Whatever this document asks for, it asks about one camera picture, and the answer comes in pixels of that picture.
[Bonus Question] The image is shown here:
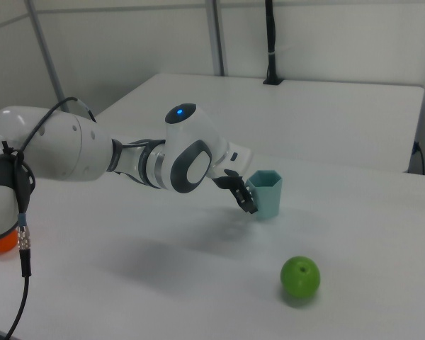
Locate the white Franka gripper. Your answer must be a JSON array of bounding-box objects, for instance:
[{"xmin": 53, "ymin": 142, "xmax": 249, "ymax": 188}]
[{"xmin": 211, "ymin": 140, "xmax": 259, "ymax": 216}]

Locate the teal hexagonal mug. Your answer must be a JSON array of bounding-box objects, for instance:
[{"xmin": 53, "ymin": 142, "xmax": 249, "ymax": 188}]
[{"xmin": 244, "ymin": 169, "xmax": 284, "ymax": 221}]

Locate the white side table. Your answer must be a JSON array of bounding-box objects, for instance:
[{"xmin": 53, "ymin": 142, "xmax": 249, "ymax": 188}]
[{"xmin": 94, "ymin": 72, "xmax": 425, "ymax": 174}]

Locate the green apple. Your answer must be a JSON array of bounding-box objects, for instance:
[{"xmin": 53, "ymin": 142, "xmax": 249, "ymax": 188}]
[{"xmin": 280, "ymin": 255, "xmax": 322, "ymax": 298}]

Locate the black pole stand with base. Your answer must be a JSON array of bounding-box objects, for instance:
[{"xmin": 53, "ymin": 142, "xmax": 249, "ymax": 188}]
[{"xmin": 262, "ymin": 0, "xmax": 285, "ymax": 86}]

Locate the orange mandarin fruit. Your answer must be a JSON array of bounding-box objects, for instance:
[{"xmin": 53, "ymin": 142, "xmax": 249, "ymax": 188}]
[{"xmin": 0, "ymin": 229, "xmax": 18, "ymax": 254}]

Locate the grey metal partition post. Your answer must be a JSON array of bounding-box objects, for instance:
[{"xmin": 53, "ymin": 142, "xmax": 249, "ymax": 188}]
[
  {"xmin": 23, "ymin": 0, "xmax": 67, "ymax": 104},
  {"xmin": 204, "ymin": 0, "xmax": 229, "ymax": 77}
]

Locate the dark cable with blue plug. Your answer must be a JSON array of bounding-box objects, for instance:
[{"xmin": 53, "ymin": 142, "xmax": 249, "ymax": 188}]
[{"xmin": 412, "ymin": 140, "xmax": 425, "ymax": 175}]

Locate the black cable on robot arm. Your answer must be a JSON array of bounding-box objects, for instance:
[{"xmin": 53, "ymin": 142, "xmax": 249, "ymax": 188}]
[{"xmin": 0, "ymin": 96, "xmax": 98, "ymax": 340}]

